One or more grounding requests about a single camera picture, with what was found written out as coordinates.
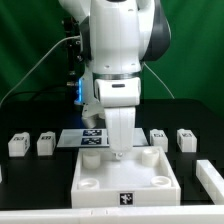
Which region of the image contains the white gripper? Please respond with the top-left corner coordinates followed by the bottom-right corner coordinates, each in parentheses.
top-left (104, 107), bottom-right (136, 158)

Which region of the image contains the white square table top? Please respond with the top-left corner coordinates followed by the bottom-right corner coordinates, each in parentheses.
top-left (71, 146), bottom-right (181, 208)

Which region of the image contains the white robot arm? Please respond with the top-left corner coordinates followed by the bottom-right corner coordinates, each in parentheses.
top-left (58, 0), bottom-right (171, 158)

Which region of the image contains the white marker sheet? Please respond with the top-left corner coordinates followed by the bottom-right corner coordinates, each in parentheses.
top-left (56, 127), bottom-right (150, 148)

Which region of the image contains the white right fence bar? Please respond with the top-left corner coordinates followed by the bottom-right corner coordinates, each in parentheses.
top-left (196, 160), bottom-right (224, 205)

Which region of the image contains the white fence bar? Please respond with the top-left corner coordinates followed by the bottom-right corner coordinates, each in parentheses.
top-left (196, 160), bottom-right (224, 205)
top-left (0, 205), bottom-right (224, 224)

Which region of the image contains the white front fence bar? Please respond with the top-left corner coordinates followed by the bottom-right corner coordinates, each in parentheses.
top-left (0, 205), bottom-right (224, 224)

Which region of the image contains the white block left edge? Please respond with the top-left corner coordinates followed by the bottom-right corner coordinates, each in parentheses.
top-left (0, 165), bottom-right (2, 184)

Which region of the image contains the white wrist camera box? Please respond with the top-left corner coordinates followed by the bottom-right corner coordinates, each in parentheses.
top-left (94, 77), bottom-right (141, 108)

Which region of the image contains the black cable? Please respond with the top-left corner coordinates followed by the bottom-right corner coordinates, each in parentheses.
top-left (0, 87), bottom-right (69, 108)

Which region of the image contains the white cable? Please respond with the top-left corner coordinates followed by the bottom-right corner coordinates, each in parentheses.
top-left (0, 35), bottom-right (176, 108)

